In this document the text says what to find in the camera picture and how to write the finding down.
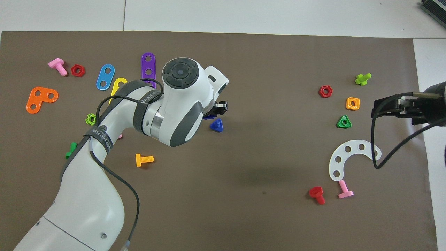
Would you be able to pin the green cross-shaped plastic nut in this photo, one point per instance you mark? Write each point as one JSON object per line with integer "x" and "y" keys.
{"x": 88, "y": 120}

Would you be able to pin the blue two-hole plastic plate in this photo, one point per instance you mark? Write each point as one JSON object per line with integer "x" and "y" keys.
{"x": 99, "y": 83}

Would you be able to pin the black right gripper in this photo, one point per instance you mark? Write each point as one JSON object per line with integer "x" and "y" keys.
{"x": 420, "y": 109}

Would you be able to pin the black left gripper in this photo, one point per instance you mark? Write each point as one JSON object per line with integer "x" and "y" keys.
{"x": 210, "y": 111}

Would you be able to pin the purple four-hole plastic plate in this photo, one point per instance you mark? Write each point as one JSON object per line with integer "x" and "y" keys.
{"x": 145, "y": 68}

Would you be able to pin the orange three-hole plastic plate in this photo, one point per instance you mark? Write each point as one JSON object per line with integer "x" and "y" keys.
{"x": 39, "y": 99}

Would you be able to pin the brown table mat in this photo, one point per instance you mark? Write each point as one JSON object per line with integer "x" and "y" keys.
{"x": 244, "y": 209}

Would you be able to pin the blue square plastic nut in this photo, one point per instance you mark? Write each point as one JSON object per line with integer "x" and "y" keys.
{"x": 209, "y": 117}

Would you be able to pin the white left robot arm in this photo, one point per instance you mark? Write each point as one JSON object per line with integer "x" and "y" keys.
{"x": 181, "y": 104}

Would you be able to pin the dark green plastic screw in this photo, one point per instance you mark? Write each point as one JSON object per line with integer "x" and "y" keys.
{"x": 70, "y": 150}

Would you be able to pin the yellow three-hole plastic plate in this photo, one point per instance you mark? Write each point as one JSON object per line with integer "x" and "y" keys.
{"x": 116, "y": 87}

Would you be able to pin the red hexagonal plastic nut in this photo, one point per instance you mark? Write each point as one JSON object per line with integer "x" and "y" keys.
{"x": 74, "y": 70}
{"x": 321, "y": 91}

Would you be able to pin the red hexagon-head plastic screw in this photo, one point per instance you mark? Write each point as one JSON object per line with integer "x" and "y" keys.
{"x": 315, "y": 191}

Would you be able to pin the orange plastic screw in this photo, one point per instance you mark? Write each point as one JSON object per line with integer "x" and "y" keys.
{"x": 139, "y": 160}

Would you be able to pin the white curved five-hole plate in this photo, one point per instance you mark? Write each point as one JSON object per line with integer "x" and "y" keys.
{"x": 353, "y": 144}

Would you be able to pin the blue triangle-head plastic screw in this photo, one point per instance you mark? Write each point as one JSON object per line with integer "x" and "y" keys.
{"x": 216, "y": 127}

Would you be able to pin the orange square plastic nut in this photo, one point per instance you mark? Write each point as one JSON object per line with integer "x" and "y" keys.
{"x": 348, "y": 104}

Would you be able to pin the green triangular plastic nut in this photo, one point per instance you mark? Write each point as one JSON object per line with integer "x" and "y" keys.
{"x": 339, "y": 123}

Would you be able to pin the light green cross-head screw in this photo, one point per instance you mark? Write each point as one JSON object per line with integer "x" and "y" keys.
{"x": 361, "y": 79}

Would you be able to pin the black ribbed device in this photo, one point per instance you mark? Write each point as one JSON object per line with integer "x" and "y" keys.
{"x": 435, "y": 8}

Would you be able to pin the pink plastic screw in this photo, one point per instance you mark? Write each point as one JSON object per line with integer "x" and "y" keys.
{"x": 57, "y": 65}
{"x": 344, "y": 190}

